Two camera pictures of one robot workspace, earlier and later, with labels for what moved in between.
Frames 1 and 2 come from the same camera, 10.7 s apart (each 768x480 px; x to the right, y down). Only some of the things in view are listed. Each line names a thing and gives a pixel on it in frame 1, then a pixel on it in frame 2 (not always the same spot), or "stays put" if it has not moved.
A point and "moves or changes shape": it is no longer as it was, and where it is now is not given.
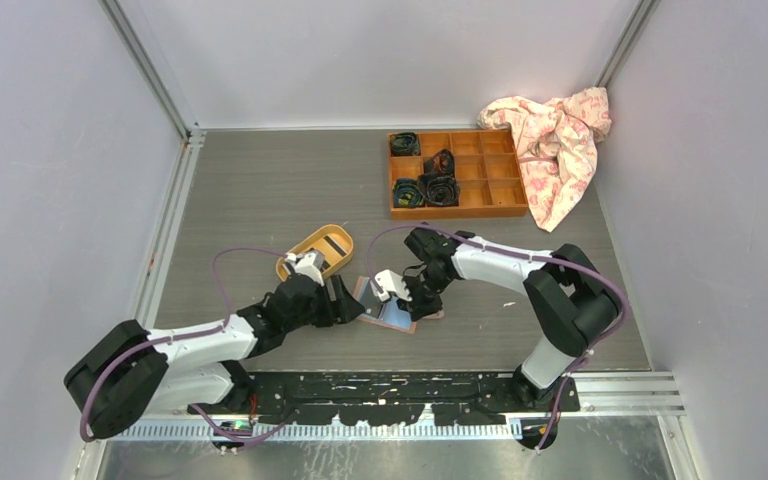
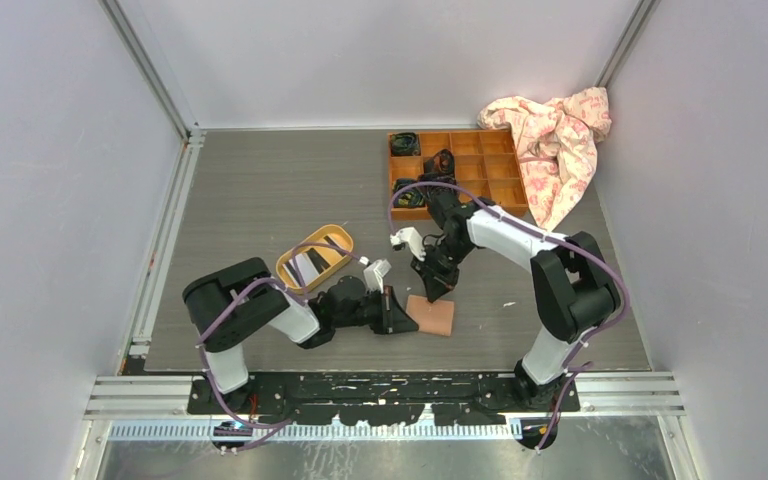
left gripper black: x=342 y=308 -> x=392 y=315
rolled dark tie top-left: x=405 y=144 stays put
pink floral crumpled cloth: x=558 y=142 stays put
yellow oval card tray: x=336 y=246 stays put
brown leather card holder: x=385 y=312 moves or changes shape
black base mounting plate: x=394 y=397 stays put
